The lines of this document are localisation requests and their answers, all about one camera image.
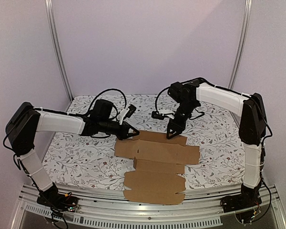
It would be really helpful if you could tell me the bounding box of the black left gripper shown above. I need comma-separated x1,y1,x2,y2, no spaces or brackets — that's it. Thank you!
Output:
99,118,140,141

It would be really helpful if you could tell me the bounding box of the brown cardboard box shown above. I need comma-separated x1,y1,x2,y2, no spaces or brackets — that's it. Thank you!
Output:
114,131,200,205

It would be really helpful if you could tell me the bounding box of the floral patterned table mat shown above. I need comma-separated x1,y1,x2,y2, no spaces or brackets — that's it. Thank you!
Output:
42,93,245,190

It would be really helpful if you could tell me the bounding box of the right robot arm white sleeve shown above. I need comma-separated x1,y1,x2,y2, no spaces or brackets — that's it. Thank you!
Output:
168,77,272,194

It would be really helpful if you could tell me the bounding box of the robot arm white sleeve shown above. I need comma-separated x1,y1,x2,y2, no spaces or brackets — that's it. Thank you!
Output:
3,102,103,191
168,77,272,194

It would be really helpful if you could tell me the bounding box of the left robot arm white sleeve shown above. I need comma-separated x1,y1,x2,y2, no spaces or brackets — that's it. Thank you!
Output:
3,102,103,191

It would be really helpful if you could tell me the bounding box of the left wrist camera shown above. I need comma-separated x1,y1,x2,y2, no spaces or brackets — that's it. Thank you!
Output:
117,104,136,125

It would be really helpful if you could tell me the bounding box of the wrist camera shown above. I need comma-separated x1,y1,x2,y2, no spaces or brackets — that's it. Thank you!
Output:
151,111,167,120
117,104,136,125

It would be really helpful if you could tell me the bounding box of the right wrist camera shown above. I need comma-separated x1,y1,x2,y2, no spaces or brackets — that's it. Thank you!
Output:
151,111,167,120

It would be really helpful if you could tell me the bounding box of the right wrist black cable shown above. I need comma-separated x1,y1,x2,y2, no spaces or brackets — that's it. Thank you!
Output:
154,88,205,120

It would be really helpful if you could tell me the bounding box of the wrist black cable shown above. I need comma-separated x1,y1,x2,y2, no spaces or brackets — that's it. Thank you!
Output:
87,88,127,120
154,88,205,120

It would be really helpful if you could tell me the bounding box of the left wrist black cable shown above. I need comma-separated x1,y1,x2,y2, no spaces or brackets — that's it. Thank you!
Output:
87,88,127,120

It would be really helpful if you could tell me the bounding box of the aluminium front rail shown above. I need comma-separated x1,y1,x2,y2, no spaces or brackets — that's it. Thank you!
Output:
11,185,286,229

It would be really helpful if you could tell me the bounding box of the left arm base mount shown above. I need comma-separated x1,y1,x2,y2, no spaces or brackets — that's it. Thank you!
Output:
37,189,79,212

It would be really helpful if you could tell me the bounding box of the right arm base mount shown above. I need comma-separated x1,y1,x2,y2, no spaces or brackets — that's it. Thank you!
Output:
220,192,262,213

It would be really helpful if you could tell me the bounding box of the right aluminium frame post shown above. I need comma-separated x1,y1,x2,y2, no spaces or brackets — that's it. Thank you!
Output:
228,0,253,89

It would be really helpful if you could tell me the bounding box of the aluminium frame post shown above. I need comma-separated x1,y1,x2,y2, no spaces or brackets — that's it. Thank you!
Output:
44,0,74,102
228,0,253,89

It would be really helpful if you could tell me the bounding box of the left aluminium frame post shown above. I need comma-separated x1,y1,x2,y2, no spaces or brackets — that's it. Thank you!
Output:
44,0,74,102

